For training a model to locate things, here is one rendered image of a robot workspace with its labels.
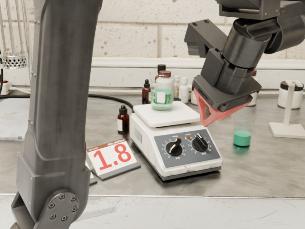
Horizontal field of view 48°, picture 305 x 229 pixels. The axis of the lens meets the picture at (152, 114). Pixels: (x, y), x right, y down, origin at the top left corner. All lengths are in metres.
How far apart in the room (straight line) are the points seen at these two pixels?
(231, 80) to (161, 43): 0.69
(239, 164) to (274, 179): 0.08
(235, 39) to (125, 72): 0.72
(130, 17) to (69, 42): 0.86
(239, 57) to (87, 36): 0.24
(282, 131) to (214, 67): 0.41
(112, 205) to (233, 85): 0.27
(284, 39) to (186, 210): 0.30
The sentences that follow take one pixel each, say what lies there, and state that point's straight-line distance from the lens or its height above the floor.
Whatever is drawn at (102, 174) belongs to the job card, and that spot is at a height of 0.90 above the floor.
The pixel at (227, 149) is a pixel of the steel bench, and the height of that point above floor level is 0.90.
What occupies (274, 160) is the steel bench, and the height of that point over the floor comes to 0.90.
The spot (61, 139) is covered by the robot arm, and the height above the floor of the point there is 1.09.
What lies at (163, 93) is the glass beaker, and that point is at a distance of 0.71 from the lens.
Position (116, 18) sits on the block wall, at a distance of 1.20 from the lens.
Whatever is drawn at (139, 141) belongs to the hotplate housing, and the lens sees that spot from 0.73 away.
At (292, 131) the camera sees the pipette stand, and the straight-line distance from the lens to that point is 0.91.
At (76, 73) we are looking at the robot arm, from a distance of 0.35.
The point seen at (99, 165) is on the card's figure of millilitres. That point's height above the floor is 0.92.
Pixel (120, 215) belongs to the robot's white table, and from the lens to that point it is 0.56.
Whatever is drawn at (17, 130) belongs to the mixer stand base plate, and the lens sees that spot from 0.89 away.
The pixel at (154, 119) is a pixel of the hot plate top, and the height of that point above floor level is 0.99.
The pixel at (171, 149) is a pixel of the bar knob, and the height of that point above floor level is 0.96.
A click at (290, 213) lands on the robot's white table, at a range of 0.61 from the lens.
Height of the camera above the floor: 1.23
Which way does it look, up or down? 20 degrees down
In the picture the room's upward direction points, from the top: 1 degrees clockwise
